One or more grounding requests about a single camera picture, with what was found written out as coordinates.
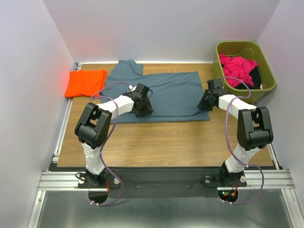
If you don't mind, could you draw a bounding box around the folded orange t-shirt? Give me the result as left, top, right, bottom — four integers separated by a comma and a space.
65, 69, 107, 98

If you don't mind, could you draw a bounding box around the olive green plastic bin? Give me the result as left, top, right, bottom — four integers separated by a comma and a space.
213, 41, 276, 103

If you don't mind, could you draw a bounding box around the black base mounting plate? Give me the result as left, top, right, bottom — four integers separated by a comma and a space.
75, 167, 247, 200

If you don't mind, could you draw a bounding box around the crumpled black t-shirt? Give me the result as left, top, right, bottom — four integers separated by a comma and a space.
237, 66, 263, 90

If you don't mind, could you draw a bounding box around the blue-grey t-shirt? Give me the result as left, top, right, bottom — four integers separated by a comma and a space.
102, 60, 210, 124

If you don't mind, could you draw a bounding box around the aluminium extrusion rail frame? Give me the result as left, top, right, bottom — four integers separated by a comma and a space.
27, 63, 304, 228

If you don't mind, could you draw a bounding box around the crumpled pink t-shirt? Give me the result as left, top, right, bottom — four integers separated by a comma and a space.
219, 54, 258, 89

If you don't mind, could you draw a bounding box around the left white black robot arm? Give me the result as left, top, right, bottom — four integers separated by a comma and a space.
75, 83, 153, 187

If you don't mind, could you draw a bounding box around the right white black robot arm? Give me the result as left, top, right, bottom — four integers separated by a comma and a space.
198, 78, 274, 186

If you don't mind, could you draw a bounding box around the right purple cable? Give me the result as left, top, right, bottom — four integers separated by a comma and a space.
213, 76, 265, 205

